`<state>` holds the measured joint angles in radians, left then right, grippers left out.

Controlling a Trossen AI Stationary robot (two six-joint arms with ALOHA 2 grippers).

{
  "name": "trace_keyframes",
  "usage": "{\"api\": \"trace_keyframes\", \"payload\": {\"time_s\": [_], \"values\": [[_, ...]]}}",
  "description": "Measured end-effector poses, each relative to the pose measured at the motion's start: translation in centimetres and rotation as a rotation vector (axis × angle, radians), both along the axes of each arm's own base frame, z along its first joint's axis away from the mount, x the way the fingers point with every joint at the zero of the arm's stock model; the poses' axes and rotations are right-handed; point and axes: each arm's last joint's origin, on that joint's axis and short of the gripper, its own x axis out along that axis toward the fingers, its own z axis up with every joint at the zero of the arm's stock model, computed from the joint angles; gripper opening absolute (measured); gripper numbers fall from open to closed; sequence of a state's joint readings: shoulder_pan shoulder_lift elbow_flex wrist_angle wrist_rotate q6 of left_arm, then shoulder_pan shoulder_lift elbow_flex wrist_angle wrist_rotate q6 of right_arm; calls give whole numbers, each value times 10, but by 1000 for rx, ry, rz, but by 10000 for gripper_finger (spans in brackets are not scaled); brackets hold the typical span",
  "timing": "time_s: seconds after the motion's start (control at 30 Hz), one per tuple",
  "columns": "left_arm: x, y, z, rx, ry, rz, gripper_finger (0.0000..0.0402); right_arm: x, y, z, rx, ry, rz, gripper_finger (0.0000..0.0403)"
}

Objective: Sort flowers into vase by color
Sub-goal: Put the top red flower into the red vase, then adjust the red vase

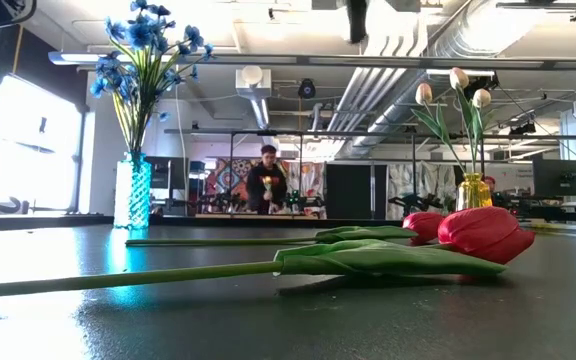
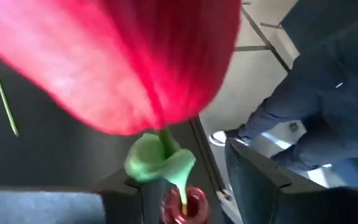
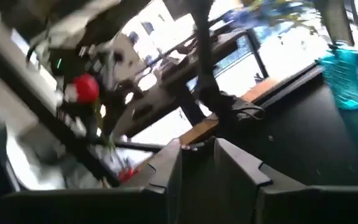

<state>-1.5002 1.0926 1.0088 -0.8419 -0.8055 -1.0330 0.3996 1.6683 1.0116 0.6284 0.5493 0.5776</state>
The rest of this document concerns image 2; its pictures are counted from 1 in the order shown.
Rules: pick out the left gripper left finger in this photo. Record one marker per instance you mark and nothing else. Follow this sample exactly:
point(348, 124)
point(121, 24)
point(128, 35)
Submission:
point(42, 207)

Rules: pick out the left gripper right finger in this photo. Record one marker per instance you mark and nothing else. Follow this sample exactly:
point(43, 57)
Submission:
point(291, 208)

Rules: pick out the red artificial tulip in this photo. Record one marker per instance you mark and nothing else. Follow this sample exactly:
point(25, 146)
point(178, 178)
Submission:
point(104, 62)
point(2, 93)

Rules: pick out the red glass vase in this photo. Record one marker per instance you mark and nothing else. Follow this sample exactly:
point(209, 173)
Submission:
point(201, 205)

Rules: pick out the person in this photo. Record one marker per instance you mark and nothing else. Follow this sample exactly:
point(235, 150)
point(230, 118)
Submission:
point(322, 93)

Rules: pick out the black aluminium table frame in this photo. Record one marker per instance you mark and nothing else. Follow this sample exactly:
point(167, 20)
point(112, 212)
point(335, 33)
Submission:
point(210, 161)

